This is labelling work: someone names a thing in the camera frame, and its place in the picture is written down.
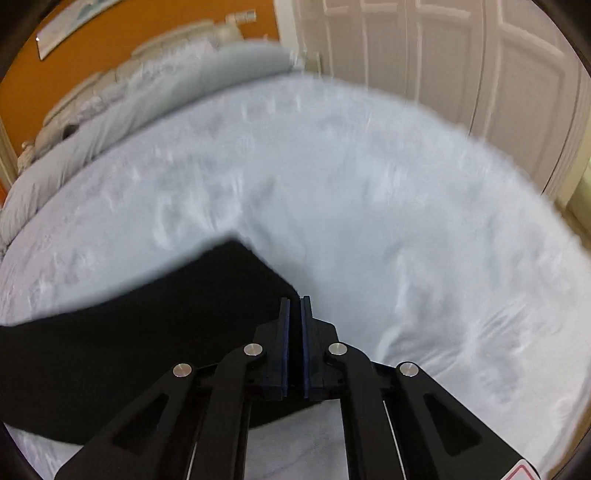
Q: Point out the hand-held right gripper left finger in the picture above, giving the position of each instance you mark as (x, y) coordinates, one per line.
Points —
(285, 347)

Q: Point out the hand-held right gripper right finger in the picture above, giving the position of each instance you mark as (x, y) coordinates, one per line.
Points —
(305, 347)

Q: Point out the framed wall painting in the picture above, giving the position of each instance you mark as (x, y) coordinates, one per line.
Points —
(64, 32)

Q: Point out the white wardrobe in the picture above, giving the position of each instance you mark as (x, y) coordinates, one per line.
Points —
(461, 69)

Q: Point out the grey duvet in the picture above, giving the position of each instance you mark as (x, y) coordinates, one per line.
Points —
(138, 104)

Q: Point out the bed with butterfly sheet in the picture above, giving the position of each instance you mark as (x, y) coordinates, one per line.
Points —
(369, 207)

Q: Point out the black pants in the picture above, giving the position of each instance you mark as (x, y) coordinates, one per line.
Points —
(138, 332)

